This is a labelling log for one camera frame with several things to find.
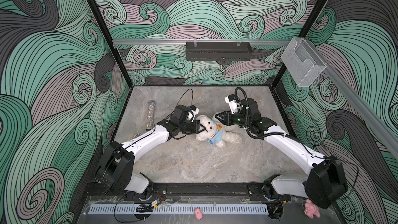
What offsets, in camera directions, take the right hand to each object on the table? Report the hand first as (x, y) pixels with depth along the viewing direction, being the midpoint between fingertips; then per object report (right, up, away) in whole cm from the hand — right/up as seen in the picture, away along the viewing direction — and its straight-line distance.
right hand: (217, 115), depth 79 cm
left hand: (-6, -7, +2) cm, 9 cm away
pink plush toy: (+39, -40, -13) cm, 57 cm away
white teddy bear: (+8, -14, +9) cm, 18 cm away
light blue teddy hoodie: (0, -12, +3) cm, 12 cm away
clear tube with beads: (-42, -2, +22) cm, 47 cm away
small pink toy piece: (-10, -42, -13) cm, 45 cm away
